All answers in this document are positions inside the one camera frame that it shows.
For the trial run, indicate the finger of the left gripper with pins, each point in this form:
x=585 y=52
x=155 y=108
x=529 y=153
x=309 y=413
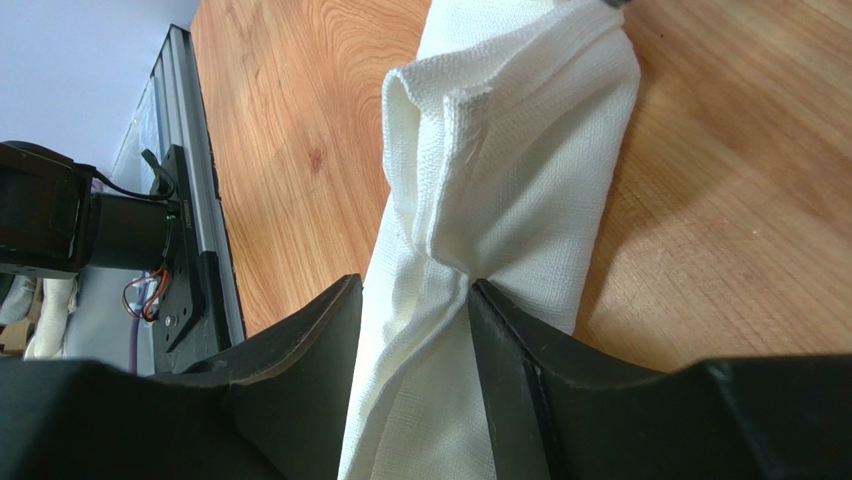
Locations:
x=617 y=3

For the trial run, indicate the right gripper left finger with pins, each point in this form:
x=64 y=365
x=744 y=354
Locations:
x=271 y=407

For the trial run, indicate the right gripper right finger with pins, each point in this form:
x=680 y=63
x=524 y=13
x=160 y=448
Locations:
x=559 y=409

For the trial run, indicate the white cloth napkin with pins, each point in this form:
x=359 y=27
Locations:
x=416 y=408

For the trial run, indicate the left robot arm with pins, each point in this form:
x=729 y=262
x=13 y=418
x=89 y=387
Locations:
x=66 y=220

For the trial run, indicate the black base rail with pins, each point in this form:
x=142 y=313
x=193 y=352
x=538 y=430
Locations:
x=191 y=323

